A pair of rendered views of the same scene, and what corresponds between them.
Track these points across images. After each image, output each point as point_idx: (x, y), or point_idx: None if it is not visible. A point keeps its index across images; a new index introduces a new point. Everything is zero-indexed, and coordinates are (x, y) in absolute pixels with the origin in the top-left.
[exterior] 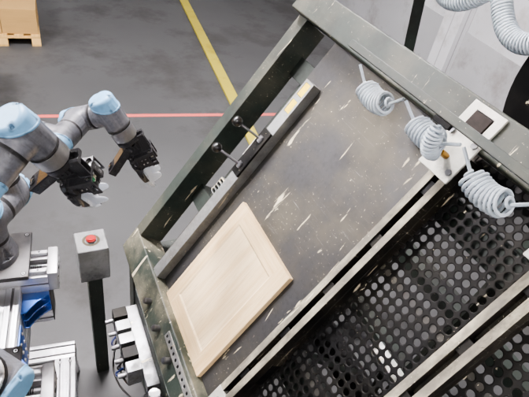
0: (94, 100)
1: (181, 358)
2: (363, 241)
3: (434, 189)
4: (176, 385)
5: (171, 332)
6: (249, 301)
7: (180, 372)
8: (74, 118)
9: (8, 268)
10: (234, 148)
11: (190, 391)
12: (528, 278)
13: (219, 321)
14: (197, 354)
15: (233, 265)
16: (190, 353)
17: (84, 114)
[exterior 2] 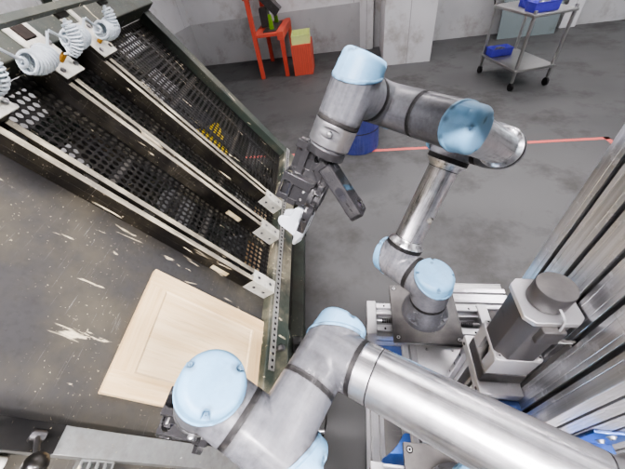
0: (228, 375)
1: (269, 337)
2: (98, 187)
3: (19, 128)
4: (280, 328)
5: (267, 367)
6: (195, 302)
7: (273, 328)
8: (289, 383)
9: (431, 466)
10: None
11: (272, 311)
12: (79, 89)
13: (226, 327)
14: (256, 332)
15: (179, 345)
16: (260, 341)
17: (263, 396)
